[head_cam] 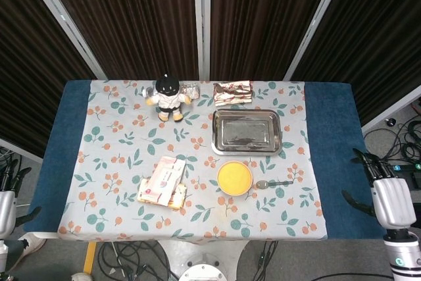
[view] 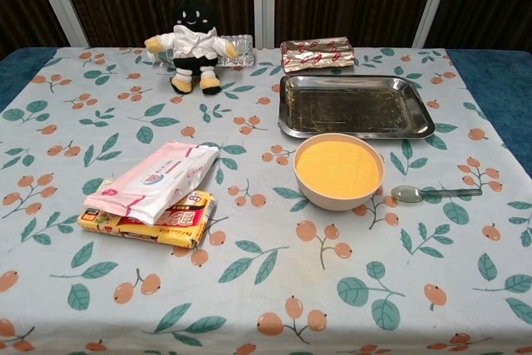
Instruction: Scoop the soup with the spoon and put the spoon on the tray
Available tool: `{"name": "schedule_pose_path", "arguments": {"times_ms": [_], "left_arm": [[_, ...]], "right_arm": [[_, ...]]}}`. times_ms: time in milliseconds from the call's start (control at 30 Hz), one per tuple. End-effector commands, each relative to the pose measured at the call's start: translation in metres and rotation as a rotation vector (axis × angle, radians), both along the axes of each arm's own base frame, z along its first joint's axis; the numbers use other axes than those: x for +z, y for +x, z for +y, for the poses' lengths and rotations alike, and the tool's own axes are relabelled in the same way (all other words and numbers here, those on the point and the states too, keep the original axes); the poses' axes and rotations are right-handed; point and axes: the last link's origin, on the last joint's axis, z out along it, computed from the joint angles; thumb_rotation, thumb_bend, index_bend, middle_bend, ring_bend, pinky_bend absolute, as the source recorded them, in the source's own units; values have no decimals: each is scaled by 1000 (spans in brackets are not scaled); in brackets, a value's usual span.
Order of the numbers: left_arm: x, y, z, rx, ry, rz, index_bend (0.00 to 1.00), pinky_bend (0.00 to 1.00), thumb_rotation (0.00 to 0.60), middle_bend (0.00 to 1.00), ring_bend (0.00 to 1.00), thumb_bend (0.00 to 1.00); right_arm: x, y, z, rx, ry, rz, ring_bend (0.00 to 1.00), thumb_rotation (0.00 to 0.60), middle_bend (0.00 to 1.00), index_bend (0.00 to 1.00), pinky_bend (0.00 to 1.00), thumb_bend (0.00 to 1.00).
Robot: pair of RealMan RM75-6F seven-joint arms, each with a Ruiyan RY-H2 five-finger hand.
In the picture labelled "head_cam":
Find round white robot base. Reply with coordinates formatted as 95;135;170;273
179;254;228;281

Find rectangular metal tray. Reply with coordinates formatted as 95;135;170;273
211;109;284;157

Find pink-white snack package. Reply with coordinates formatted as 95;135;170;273
144;155;187;205

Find black cable bundle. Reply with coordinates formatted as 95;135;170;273
363;103;421;165
97;240;180;281

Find white sneaker with black patch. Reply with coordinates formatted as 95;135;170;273
12;232;47;263

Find floral tablecloth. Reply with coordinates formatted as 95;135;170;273
57;79;328;242

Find black power strip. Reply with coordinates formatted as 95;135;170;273
391;163;421;174

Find yellow white snack packet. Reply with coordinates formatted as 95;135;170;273
136;178;189;211

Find silver foil packet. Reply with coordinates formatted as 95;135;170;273
180;82;201;99

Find blue table cover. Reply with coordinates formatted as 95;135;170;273
22;79;386;240

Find metal spoon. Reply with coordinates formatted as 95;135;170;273
255;179;294;190

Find brown fabric divider panel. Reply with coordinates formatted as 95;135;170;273
0;0;99;163
201;0;349;81
19;0;202;81
284;0;421;132

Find yellow strip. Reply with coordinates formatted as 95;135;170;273
82;241;97;275

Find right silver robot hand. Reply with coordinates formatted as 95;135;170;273
341;147;418;230

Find black-headed plush doll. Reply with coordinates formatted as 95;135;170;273
146;74;192;123

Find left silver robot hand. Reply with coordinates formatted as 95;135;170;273
0;158;43;240

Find white table pedestal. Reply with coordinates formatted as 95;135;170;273
157;239;248;281

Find yellow bowl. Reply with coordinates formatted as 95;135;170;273
216;161;254;196

